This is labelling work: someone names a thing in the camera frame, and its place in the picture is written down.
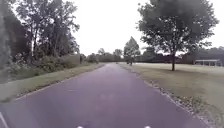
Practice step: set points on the distant tree line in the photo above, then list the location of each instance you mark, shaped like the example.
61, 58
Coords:
110, 56

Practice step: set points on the small conical tree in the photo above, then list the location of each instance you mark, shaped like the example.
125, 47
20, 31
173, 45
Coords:
131, 50

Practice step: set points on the dark asphalt path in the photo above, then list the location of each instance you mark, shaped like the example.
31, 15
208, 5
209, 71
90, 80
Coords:
106, 100

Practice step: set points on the row of bushes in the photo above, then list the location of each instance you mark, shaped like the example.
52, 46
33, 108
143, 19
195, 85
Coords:
50, 63

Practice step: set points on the large broad tree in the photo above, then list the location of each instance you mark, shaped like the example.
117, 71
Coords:
173, 26

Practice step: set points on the grass verge strip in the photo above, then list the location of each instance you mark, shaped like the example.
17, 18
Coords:
40, 81

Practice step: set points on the wide grass field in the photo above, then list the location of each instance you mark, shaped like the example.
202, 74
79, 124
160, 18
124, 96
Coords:
186, 80

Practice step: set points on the wood of tall trees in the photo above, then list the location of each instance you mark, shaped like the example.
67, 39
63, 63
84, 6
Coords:
43, 30

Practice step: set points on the low open shelter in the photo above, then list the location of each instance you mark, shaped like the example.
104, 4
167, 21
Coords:
207, 62

